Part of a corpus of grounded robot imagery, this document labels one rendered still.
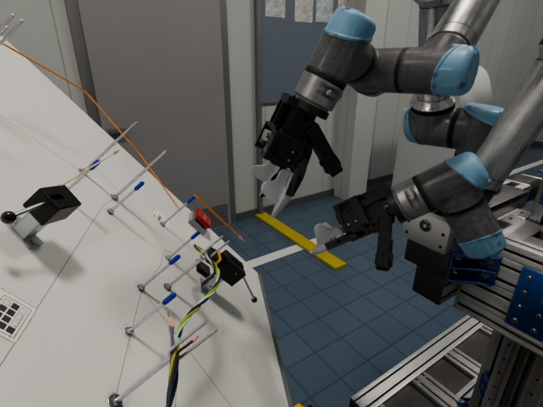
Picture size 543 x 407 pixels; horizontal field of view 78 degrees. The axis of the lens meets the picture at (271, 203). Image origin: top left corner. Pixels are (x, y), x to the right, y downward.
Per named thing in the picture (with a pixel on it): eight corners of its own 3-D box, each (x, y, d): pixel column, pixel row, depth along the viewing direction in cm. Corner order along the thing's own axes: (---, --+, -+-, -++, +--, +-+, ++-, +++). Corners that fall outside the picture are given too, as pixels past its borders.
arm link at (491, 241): (501, 227, 69) (477, 181, 67) (515, 253, 59) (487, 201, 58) (460, 241, 73) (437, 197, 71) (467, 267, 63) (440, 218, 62)
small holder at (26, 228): (-44, 231, 35) (2, 186, 34) (23, 216, 44) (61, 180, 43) (-12, 264, 35) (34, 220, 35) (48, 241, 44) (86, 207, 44)
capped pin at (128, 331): (122, 331, 44) (170, 291, 43) (126, 325, 46) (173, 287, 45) (130, 339, 45) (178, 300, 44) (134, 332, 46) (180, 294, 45)
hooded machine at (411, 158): (481, 205, 384) (519, 63, 326) (448, 218, 352) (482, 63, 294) (423, 186, 443) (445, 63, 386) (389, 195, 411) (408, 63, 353)
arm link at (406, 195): (431, 211, 67) (429, 212, 60) (408, 220, 69) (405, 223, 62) (413, 178, 69) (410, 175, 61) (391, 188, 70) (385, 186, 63)
